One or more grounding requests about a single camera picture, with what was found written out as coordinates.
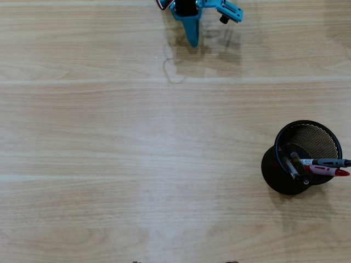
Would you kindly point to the teal gripper black servo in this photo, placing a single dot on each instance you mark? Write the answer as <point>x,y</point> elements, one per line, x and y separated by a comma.
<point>191,24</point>

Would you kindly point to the black mesh pen holder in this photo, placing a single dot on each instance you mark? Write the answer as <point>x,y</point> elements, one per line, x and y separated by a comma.
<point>274,178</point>

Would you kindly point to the clear gel pen black cap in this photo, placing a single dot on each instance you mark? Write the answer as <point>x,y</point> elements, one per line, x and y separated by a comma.
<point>290,168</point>

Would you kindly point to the black retractable pen chrome tip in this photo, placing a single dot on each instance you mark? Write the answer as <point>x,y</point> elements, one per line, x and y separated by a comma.
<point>297,164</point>

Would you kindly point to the grey grip clear pen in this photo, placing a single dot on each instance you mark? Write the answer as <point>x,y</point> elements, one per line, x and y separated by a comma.
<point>331,163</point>

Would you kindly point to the red retractable pen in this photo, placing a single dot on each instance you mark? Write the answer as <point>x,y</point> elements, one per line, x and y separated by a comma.
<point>326,171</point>

